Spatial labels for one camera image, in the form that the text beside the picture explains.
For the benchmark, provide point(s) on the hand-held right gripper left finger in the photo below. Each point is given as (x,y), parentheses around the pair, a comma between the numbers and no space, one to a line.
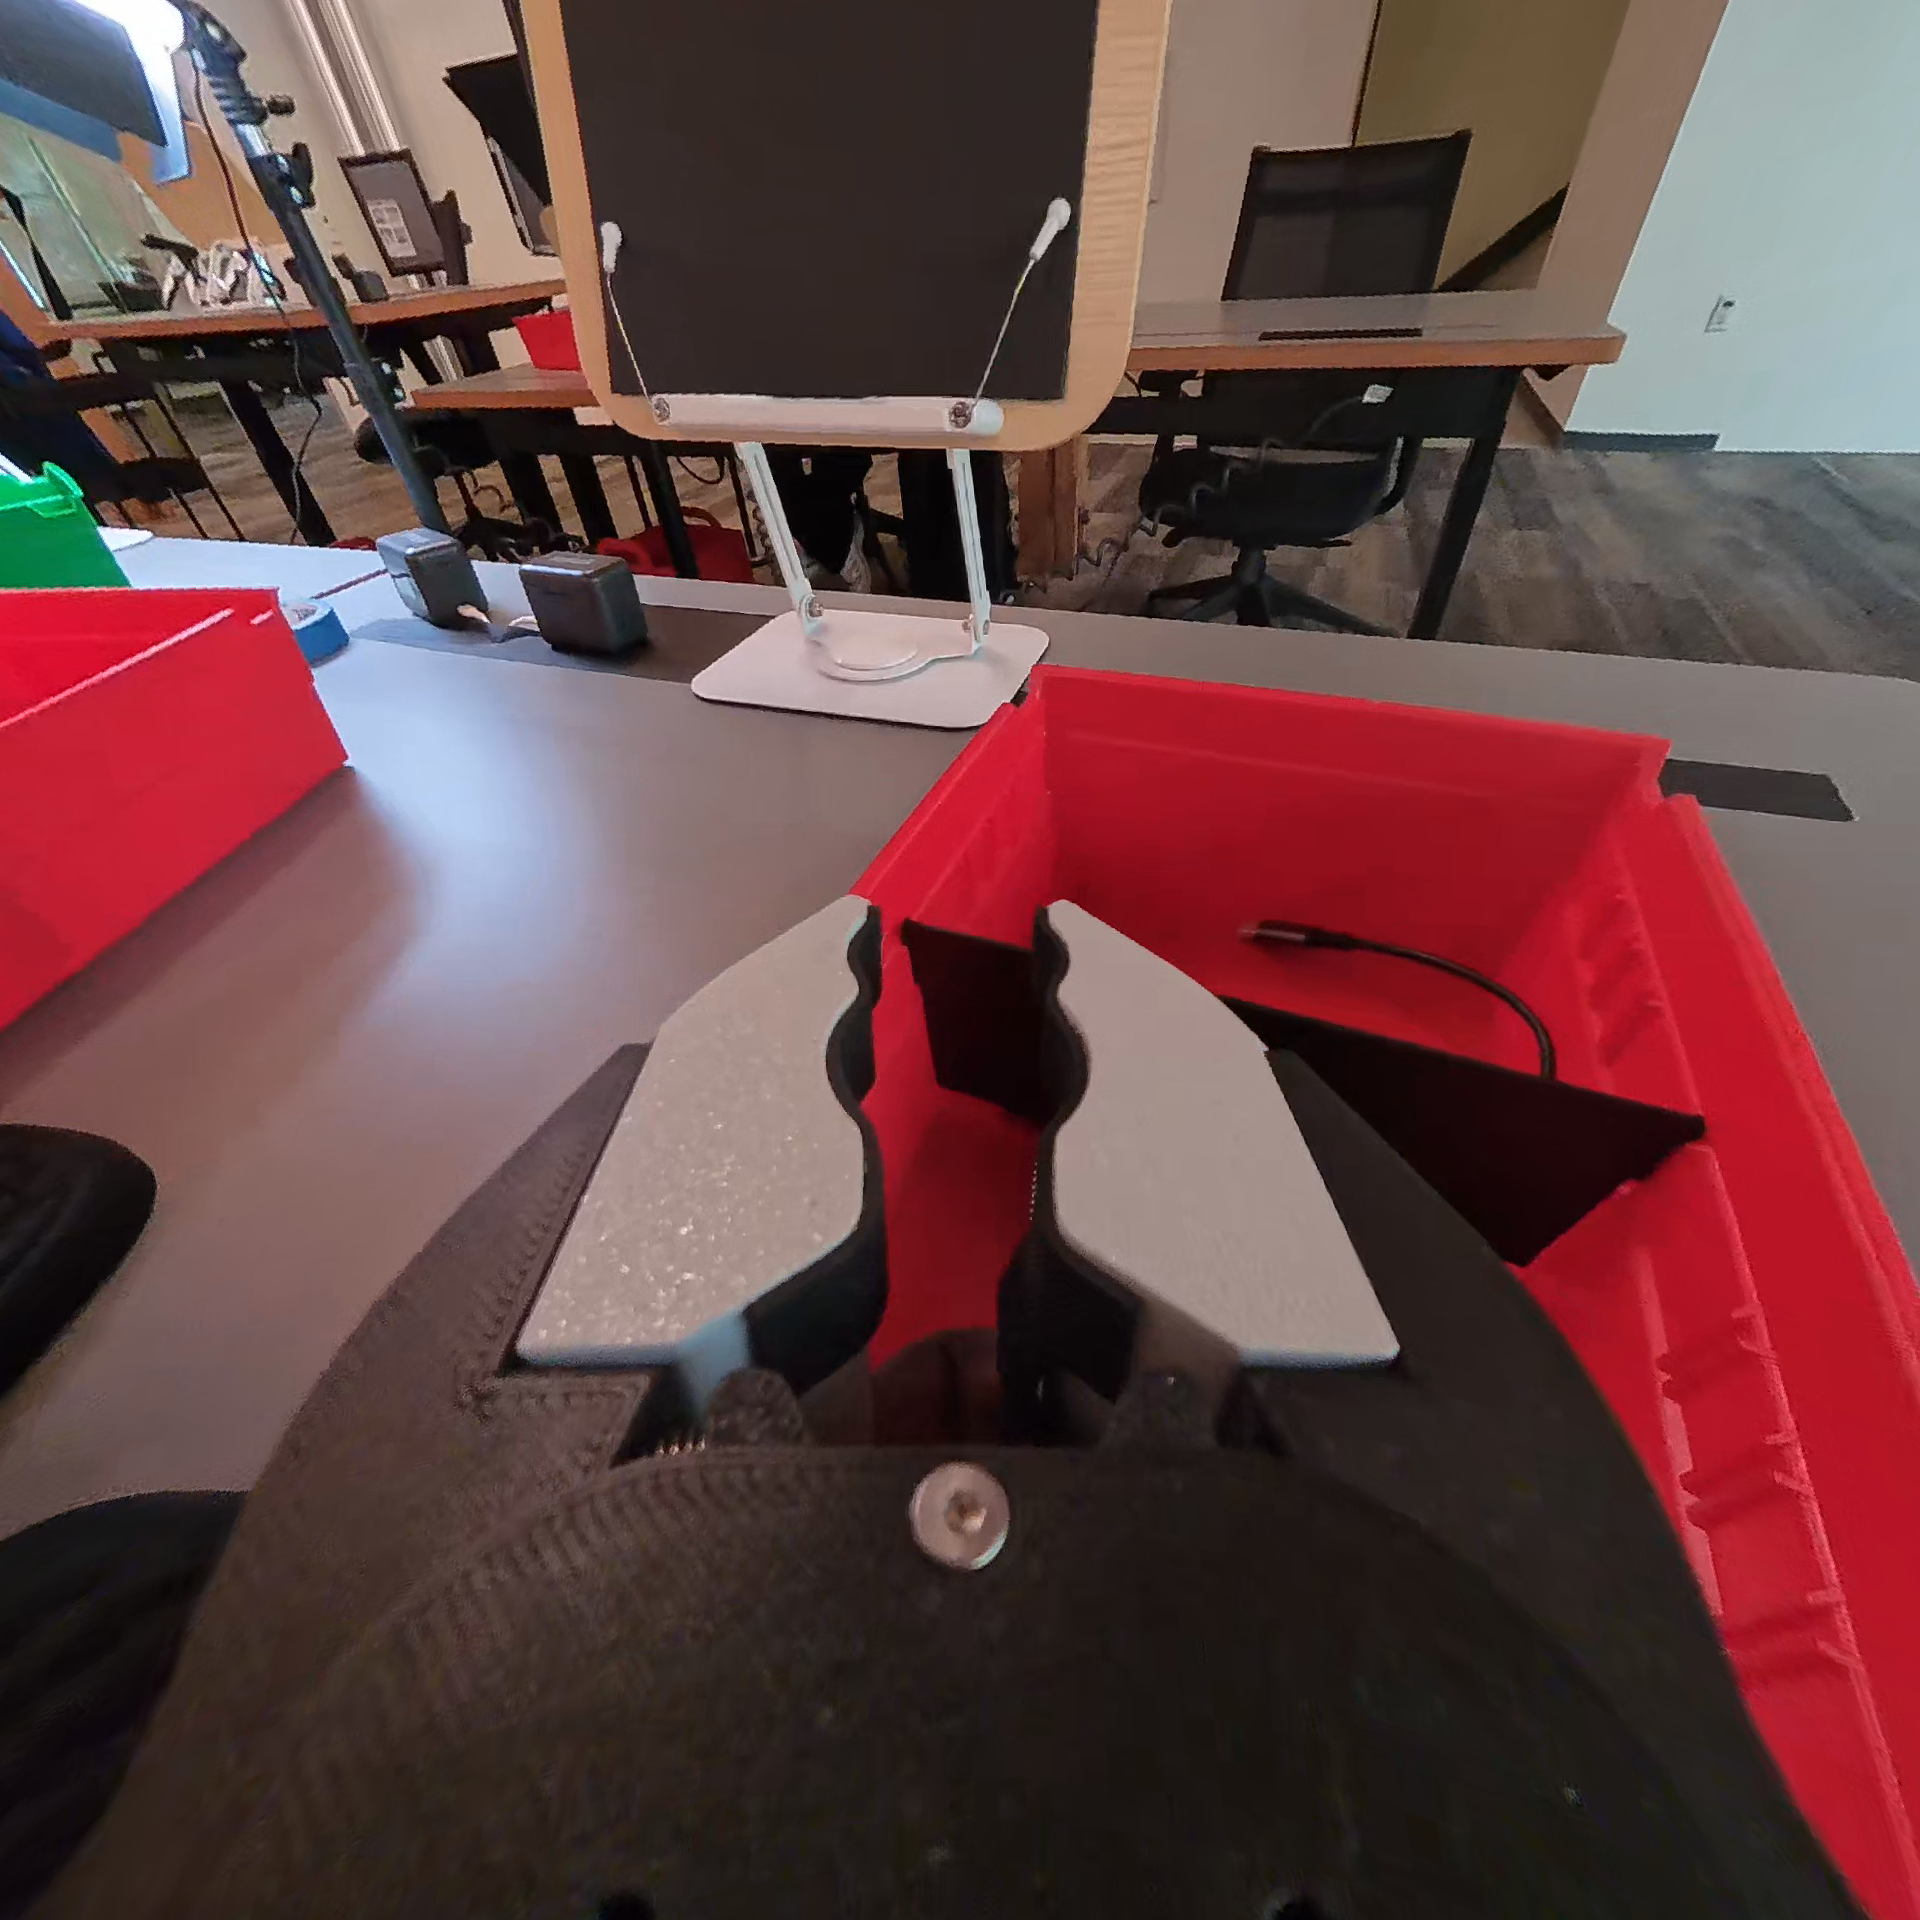
(707,1139)

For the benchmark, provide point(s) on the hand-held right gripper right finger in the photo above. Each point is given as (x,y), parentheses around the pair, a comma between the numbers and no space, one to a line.
(1199,1170)

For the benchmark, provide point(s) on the red divided plastic bin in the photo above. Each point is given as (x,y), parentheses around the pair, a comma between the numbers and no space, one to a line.
(1276,811)

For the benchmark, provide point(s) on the black bin divider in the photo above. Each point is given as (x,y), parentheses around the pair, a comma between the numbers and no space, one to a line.
(1440,1124)

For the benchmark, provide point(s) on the white metal stand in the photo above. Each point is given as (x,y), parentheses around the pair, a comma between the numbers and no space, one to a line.
(900,682)

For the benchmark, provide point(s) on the black tape strip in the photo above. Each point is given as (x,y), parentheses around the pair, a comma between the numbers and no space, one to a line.
(1755,790)
(689,636)

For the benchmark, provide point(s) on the grey power adapter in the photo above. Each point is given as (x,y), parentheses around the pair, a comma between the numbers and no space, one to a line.
(586,602)
(429,578)

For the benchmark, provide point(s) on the blue tape roll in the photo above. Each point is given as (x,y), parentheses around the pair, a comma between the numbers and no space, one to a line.
(318,623)

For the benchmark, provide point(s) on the black wrist rest pad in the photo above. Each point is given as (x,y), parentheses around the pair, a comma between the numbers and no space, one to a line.
(61,1227)

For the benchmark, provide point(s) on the small red bin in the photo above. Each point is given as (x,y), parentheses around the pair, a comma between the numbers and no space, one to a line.
(545,339)

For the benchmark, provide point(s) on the long wooden desk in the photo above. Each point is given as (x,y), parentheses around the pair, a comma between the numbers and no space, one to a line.
(1365,336)

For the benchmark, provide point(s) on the green plastic bin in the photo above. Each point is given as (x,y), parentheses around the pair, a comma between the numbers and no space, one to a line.
(53,524)

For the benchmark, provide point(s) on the black tripod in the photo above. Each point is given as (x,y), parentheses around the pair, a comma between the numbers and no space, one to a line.
(323,315)

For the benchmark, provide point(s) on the black office chair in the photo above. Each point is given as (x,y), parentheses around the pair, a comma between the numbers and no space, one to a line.
(1344,225)

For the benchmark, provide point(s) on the black desk monitor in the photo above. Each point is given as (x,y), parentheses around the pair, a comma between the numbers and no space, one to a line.
(393,210)

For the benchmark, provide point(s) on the studio light panel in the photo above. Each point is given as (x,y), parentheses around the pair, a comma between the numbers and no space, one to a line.
(76,61)

